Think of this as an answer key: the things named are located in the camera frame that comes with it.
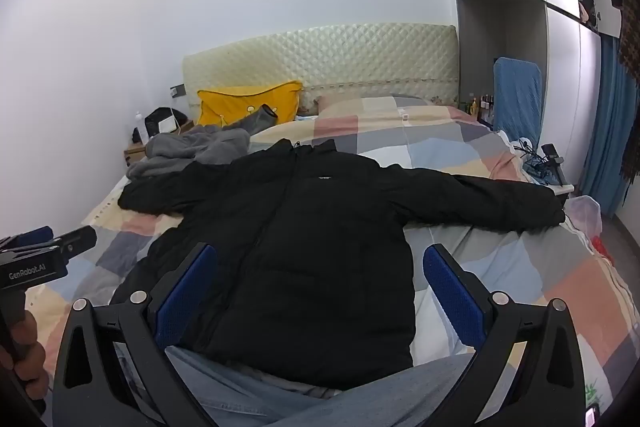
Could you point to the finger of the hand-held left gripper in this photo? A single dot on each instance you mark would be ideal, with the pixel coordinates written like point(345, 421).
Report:
point(36, 234)
point(75, 241)

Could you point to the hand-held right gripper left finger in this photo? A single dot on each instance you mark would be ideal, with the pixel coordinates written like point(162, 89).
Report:
point(184, 294)

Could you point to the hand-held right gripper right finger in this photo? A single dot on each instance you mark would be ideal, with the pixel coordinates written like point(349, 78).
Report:
point(454, 294)

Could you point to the black puffer jacket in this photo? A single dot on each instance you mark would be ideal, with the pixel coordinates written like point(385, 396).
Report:
point(310, 232)

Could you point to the person's left hand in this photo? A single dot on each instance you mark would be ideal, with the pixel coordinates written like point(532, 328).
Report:
point(31, 352)

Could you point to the wooden nightstand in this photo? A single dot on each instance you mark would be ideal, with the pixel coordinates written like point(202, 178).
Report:
point(135, 153)

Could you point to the white plastic bottle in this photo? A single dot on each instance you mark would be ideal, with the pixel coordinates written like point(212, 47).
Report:
point(141, 129)

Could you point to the person's blue jeans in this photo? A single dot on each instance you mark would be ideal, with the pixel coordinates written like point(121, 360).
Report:
point(375, 399)

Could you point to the grey fleece garment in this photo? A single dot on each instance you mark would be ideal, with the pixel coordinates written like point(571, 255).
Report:
point(200, 147)

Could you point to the black bag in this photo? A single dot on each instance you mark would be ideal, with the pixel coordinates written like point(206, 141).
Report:
point(162, 119)

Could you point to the pastel checked quilt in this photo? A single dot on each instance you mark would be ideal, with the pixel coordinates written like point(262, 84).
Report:
point(450, 142)

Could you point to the white plastic bag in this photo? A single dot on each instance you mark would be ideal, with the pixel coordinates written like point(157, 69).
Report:
point(585, 214)

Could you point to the black device on stand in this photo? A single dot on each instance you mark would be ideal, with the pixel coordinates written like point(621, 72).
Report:
point(552, 157)

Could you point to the grey cloth roll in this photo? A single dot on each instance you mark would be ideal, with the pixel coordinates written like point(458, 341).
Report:
point(255, 119)

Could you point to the row of small bottles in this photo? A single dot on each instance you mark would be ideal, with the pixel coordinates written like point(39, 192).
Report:
point(481, 104)

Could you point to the yellow pillow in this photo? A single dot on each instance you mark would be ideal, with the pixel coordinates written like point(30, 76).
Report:
point(240, 99)

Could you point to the blue curtain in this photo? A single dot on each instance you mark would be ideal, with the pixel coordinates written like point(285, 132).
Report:
point(610, 132)

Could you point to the pale pink pillow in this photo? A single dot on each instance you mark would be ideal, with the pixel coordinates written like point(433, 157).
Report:
point(331, 103)

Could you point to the grey white wardrobe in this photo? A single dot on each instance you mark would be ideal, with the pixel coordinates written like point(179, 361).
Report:
point(565, 82)

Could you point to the cream quilted headboard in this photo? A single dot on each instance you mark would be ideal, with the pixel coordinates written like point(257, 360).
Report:
point(350, 57)

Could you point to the brown patterned hanging cloth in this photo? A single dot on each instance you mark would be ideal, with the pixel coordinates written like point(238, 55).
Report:
point(629, 57)

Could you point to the wall socket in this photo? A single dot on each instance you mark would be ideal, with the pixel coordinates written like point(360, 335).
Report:
point(176, 92)

